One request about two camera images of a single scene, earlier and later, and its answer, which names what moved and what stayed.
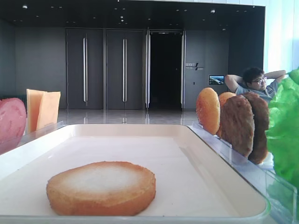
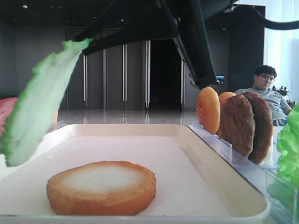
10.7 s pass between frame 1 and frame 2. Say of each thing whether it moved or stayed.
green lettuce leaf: moved
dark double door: stayed
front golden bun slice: stayed
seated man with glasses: moved
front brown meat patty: stayed
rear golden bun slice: stayed
